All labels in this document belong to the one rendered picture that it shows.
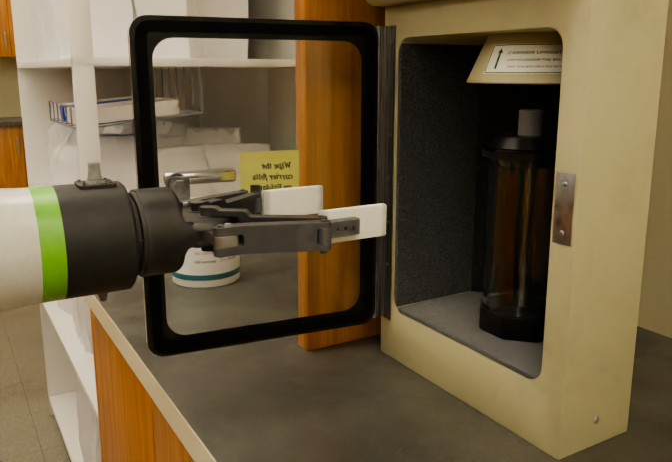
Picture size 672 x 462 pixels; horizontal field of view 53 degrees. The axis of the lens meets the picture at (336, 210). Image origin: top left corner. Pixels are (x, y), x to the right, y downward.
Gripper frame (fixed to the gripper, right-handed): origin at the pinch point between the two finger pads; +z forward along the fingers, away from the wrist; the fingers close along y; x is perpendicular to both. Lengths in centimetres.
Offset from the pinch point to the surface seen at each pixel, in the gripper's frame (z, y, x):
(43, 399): -7, 225, 119
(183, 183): -10.0, 17.2, -1.1
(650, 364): 46, -5, 25
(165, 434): -9, 32, 38
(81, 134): -6, 101, 0
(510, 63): 19.7, -3.1, -14.5
